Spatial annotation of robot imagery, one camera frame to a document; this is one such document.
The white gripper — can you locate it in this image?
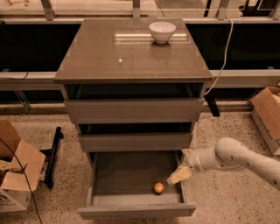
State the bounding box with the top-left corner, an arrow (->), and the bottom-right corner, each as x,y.
167,149 -> 207,185

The orange fruit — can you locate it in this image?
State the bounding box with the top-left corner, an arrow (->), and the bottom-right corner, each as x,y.
153,182 -> 164,194

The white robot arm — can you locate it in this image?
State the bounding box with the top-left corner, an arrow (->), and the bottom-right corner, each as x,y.
167,137 -> 280,190

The grey bottom drawer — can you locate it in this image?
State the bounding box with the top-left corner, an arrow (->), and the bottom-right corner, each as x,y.
78,150 -> 195,220

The grey drawer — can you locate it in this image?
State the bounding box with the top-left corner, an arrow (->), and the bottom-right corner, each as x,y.
79,122 -> 193,152
64,98 -> 204,124
78,150 -> 195,220

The grey drawer cabinet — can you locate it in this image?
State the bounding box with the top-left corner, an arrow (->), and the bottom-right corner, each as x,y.
53,17 -> 214,221

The grey middle drawer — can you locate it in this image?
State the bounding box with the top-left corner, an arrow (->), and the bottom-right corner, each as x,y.
79,122 -> 193,152

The grey top drawer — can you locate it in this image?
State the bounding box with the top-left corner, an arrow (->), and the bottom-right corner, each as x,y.
64,98 -> 204,124

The cardboard box right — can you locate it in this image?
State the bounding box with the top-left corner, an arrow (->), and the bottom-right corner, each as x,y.
250,87 -> 280,156

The cardboard box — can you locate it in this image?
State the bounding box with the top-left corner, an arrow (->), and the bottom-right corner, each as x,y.
250,87 -> 280,156
0,120 -> 46,214

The white ceramic bowl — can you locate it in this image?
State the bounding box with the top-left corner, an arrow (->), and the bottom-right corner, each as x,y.
149,22 -> 176,44

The black metal stand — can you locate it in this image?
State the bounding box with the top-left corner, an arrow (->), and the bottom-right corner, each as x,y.
41,127 -> 64,189

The cardboard box left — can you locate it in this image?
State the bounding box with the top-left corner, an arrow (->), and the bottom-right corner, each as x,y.
0,120 -> 46,214

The black table leg bracket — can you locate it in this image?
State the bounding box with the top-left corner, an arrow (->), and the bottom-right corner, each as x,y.
204,95 -> 220,117

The white power cable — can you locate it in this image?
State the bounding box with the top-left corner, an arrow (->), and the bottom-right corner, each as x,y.
203,16 -> 235,96

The black cable left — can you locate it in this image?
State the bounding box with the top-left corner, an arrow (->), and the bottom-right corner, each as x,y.
0,136 -> 46,224

